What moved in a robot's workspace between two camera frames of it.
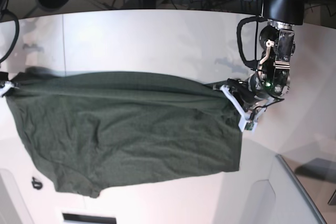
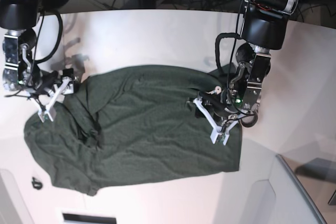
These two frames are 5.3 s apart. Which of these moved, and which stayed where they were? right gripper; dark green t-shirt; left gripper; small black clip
Moved: right gripper; left gripper
Stayed: dark green t-shirt; small black clip
